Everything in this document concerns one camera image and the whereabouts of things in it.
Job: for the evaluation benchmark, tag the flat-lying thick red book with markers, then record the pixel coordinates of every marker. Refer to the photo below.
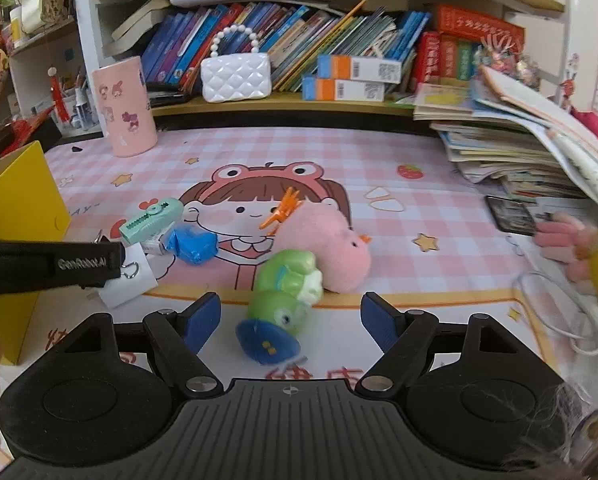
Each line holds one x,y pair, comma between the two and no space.
479,27

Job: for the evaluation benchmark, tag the blue wrapper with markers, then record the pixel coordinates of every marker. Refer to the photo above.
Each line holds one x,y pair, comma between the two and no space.
191,245

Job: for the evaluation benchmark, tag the red tassel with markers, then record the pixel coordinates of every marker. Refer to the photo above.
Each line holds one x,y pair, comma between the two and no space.
61,102

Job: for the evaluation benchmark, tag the white card with rings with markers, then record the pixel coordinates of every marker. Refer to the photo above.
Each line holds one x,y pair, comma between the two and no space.
129,287

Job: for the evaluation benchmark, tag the beige hardcover book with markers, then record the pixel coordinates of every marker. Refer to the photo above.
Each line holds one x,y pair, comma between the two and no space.
139,20

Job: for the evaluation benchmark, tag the orange and blue carton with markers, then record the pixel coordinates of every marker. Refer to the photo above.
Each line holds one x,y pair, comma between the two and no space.
344,90
359,67

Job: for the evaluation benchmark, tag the stack of books and papers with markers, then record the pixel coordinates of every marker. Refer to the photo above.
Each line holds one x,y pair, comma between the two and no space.
499,145

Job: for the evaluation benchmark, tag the pink round plush toy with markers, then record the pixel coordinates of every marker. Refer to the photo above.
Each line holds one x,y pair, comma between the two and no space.
324,245

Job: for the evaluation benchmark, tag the upright thick green book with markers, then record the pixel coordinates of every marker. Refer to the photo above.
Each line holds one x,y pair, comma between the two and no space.
468,62

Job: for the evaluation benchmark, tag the pink cartoon desk mat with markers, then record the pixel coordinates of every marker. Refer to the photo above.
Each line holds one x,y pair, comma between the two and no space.
429,200

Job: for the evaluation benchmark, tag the green frog plush toy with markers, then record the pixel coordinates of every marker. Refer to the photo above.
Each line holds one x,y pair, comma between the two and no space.
284,280

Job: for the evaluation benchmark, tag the mint green crocodile toy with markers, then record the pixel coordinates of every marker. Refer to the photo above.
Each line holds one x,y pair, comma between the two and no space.
149,222

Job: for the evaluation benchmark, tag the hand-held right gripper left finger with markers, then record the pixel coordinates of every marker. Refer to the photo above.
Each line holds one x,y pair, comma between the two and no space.
204,322

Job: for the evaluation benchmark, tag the fuzzy grey fur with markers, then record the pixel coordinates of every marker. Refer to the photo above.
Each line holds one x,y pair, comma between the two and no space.
554,425

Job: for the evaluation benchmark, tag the pale pink plush toy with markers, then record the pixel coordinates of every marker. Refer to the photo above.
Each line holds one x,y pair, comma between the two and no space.
561,245

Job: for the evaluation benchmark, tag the cluttered side shelf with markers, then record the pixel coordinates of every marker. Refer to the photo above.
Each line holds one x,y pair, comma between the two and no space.
34,60

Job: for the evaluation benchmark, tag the white wooden bookshelf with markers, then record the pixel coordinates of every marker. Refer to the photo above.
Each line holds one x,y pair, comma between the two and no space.
279,107

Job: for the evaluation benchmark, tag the black flat case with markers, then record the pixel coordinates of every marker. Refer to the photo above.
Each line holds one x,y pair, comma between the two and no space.
166,99

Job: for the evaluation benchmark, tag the row of colourful books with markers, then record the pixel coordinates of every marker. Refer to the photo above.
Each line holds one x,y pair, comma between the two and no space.
299,35

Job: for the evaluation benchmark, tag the pink glittery ornament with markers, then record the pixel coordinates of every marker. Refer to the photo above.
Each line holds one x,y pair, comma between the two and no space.
509,60

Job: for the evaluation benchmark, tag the black dark-screen phone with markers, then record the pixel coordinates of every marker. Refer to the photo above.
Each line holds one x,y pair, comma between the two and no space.
510,214

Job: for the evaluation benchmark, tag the orange hair clip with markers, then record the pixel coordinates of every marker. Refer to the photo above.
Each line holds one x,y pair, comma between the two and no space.
281,210

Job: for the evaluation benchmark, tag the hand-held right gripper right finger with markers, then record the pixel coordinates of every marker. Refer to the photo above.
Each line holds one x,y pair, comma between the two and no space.
376,320

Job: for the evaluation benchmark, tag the red folded paper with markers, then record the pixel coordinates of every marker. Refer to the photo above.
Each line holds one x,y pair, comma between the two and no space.
31,121

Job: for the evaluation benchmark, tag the upright thick red book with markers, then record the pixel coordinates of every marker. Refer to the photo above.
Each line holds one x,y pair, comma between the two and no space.
428,57
449,60

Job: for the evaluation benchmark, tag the pink cartoon pen holder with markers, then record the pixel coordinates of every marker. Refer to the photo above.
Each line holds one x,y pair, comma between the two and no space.
124,110

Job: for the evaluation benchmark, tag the yellow cardboard box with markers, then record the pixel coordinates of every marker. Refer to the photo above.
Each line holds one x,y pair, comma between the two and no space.
24,200

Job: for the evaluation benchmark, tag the red cloth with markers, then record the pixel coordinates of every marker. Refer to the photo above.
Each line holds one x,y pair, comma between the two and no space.
594,127

